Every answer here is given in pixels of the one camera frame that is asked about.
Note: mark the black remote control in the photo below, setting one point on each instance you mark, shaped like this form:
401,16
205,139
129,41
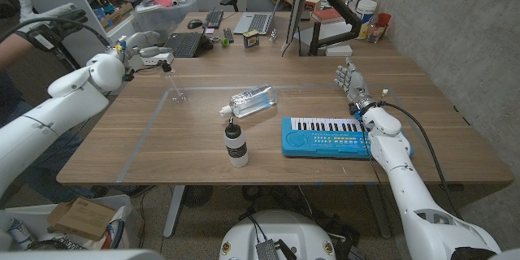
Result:
228,35

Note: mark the silver laptop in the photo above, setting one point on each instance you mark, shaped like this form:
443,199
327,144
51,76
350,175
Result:
258,22

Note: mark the white shelf cabinet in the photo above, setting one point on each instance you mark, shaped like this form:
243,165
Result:
93,36

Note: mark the clear plastic storage bin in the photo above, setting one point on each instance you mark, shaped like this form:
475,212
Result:
162,18

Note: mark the small yellow black box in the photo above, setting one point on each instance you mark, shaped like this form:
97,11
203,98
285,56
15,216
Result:
251,39

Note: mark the brown cardboard box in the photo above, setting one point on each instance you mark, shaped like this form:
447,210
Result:
83,218

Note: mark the flat white box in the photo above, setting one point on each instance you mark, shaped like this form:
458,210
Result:
339,50

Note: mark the white plastic jar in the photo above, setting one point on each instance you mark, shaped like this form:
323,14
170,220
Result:
366,12

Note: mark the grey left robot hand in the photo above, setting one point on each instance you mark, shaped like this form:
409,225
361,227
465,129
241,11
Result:
138,48

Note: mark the red book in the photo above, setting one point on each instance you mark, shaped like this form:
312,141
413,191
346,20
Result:
327,15

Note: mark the black round floor fan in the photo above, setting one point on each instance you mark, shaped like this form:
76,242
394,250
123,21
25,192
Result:
197,196

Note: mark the white robot torso base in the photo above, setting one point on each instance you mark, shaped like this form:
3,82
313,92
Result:
280,231

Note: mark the small silver figure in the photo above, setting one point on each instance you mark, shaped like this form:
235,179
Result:
273,35

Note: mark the computer monitor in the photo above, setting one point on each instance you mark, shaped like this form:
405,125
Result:
298,8

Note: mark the white floor bin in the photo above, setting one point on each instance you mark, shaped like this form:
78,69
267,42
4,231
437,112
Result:
124,207

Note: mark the clear plastic dispenser bottle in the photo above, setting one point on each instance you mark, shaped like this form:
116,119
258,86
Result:
254,99

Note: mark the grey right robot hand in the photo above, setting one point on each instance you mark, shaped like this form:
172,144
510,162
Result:
356,86

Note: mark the person in blue jeans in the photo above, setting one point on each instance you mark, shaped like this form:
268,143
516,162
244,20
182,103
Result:
53,162

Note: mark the grey table leg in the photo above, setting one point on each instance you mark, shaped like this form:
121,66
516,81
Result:
378,211
174,211

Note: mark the black computer mouse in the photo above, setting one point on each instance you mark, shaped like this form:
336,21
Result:
195,24

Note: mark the white bottle black cap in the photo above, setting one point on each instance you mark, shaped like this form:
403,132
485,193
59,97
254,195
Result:
235,146

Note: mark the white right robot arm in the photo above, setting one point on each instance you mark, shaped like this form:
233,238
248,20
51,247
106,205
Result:
410,199

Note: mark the black laptop keyboard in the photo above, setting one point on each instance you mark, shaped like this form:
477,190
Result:
185,44

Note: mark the pink sticky note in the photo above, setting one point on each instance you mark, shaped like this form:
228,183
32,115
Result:
209,31

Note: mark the red cup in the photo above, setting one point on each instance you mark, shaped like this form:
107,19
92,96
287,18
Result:
384,19

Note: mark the glass jar with items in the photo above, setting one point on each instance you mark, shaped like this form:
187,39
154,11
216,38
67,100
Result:
375,33

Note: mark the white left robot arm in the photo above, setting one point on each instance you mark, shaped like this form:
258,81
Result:
61,105

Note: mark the black slim keyboard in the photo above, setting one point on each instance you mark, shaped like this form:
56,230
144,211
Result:
213,19

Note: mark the blue toy piano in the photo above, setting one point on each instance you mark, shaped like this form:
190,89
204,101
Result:
317,142

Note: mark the white black gloved hand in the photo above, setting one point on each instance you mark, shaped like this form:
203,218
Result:
40,32

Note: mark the cardboard box on shelf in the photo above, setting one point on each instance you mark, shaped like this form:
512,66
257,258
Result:
118,15

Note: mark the white power strip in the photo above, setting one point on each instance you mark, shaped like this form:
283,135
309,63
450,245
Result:
160,61

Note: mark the bare person forearm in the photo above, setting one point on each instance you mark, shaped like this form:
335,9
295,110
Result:
14,48

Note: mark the clear glass pump bottle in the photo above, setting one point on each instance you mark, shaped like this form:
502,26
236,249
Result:
172,81

